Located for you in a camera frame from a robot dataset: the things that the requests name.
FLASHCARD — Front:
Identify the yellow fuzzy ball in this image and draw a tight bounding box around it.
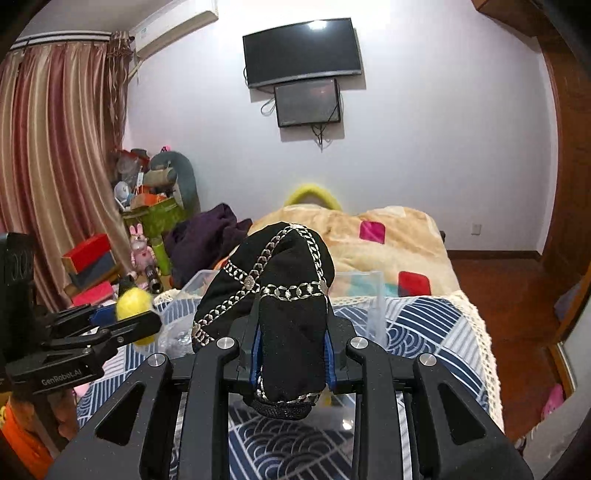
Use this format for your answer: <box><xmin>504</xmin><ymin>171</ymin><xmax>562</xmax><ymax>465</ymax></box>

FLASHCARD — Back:
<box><xmin>115</xmin><ymin>287</ymin><xmax>161</xmax><ymax>347</ymax></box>

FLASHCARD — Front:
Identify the black chain-pattern cloth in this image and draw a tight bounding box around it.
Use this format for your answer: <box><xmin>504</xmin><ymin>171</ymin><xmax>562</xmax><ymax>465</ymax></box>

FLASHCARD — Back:
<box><xmin>191</xmin><ymin>222</ymin><xmax>335</xmax><ymax>421</ymax></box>

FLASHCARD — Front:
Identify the person's left hand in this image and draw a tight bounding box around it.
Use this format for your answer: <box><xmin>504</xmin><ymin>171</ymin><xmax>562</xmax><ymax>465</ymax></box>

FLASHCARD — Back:
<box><xmin>8</xmin><ymin>389</ymin><xmax>79</xmax><ymax>440</ymax></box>

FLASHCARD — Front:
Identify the clear plastic storage box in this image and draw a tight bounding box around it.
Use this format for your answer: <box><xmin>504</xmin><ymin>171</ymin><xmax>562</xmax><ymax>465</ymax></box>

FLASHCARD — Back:
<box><xmin>155</xmin><ymin>270</ymin><xmax>387</xmax><ymax>359</ymax></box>

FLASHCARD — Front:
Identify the blue white patterned tablecloth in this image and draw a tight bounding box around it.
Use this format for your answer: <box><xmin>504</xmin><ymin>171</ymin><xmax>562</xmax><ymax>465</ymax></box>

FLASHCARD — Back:
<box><xmin>77</xmin><ymin>291</ymin><xmax>504</xmax><ymax>479</ymax></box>

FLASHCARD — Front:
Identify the pink red flat box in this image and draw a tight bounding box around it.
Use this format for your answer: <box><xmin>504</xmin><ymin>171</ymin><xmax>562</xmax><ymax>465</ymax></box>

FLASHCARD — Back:
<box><xmin>72</xmin><ymin>281</ymin><xmax>113</xmax><ymax>307</ymax></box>

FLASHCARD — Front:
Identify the dark blue box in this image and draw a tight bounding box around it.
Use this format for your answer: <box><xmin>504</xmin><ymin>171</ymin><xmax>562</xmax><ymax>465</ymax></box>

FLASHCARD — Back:
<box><xmin>68</xmin><ymin>251</ymin><xmax>116</xmax><ymax>290</ymax></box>

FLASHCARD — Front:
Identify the beige patchwork blanket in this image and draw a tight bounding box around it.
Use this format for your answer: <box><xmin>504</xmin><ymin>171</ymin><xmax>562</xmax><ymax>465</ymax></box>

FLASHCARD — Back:
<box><xmin>249</xmin><ymin>204</ymin><xmax>460</xmax><ymax>296</ymax></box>

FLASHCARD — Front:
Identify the green bottle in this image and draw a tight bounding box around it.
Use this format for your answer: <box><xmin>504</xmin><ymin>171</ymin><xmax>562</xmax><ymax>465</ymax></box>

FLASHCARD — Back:
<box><xmin>150</xmin><ymin>237</ymin><xmax>171</xmax><ymax>276</ymax></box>

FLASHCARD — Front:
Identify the dark purple blanket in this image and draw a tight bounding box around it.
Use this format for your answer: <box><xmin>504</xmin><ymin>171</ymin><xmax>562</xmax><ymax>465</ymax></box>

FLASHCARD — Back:
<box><xmin>164</xmin><ymin>203</ymin><xmax>252</xmax><ymax>289</ymax></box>

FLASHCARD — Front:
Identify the pink rabbit plush toy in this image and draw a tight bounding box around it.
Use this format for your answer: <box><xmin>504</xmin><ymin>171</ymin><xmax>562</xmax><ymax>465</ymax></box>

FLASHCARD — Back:
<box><xmin>129</xmin><ymin>223</ymin><xmax>157</xmax><ymax>279</ymax></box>

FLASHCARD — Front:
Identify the green storage box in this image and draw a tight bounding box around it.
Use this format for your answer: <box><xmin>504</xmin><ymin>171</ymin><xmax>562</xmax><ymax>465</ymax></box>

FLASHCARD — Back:
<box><xmin>122</xmin><ymin>198</ymin><xmax>188</xmax><ymax>239</ymax></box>

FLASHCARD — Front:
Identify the yellow green chair back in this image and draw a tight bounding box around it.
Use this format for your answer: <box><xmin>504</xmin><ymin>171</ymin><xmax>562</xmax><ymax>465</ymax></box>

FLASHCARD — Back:
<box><xmin>283</xmin><ymin>183</ymin><xmax>342</xmax><ymax>211</ymax></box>

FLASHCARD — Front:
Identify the grey green plush toy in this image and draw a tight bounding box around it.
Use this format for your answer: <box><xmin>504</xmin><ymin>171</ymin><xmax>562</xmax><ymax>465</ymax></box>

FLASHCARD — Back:
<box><xmin>143</xmin><ymin>151</ymin><xmax>200</xmax><ymax>215</ymax></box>

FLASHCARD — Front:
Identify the red gold striped curtain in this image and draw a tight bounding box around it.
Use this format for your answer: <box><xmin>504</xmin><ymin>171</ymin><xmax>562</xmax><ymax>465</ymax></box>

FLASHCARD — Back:
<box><xmin>1</xmin><ymin>32</ymin><xmax>132</xmax><ymax>310</ymax></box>

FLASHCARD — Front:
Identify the white air conditioner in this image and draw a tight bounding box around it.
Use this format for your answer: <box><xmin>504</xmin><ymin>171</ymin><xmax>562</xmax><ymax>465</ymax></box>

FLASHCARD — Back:
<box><xmin>129</xmin><ymin>0</ymin><xmax>218</xmax><ymax>60</ymax></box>

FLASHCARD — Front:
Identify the wooden overhead cabinet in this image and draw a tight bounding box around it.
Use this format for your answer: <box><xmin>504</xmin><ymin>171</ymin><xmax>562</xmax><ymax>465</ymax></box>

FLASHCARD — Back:
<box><xmin>472</xmin><ymin>0</ymin><xmax>552</xmax><ymax>37</ymax></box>

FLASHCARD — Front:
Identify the wooden door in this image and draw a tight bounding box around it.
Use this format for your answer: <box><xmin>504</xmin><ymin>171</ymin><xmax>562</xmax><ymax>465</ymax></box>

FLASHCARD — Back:
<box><xmin>537</xmin><ymin>36</ymin><xmax>591</xmax><ymax>296</ymax></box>

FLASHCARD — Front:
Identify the small wall monitor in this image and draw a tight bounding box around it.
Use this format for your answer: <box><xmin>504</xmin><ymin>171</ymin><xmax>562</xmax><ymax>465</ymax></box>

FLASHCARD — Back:
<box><xmin>274</xmin><ymin>78</ymin><xmax>341</xmax><ymax>128</ymax></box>

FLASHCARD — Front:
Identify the large wall television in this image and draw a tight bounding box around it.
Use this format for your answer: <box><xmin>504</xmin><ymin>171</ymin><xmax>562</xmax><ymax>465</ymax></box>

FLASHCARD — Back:
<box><xmin>242</xmin><ymin>18</ymin><xmax>362</xmax><ymax>88</ymax></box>

